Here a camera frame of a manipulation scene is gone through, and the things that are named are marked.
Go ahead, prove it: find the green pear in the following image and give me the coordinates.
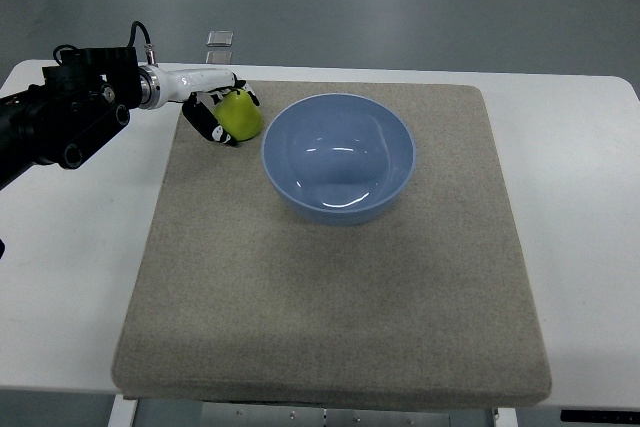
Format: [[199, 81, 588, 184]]
[[213, 88, 263, 142]]

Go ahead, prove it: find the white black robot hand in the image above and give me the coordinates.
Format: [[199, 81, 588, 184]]
[[139, 65, 257, 146]]

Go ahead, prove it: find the upper floor outlet plate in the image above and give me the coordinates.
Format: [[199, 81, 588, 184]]
[[206, 30, 234, 47]]

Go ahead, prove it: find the floor outlet plate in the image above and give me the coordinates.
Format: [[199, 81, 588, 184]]
[[205, 50, 232, 65], [206, 30, 234, 47]]

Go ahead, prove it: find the white table frame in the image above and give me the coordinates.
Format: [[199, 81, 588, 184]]
[[108, 395, 519, 426]]

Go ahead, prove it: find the beige felt mat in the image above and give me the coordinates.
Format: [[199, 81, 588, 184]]
[[111, 81, 552, 410]]

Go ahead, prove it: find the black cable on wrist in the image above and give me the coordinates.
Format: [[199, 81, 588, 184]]
[[127, 20, 158, 67]]

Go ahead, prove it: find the blue bowl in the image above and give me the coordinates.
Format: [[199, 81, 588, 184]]
[[261, 93, 417, 226]]

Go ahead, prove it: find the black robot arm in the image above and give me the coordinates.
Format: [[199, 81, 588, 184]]
[[1, 44, 142, 187]]

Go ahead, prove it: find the lower floor outlet plate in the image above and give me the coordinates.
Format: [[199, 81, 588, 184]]
[[205, 50, 232, 65]]

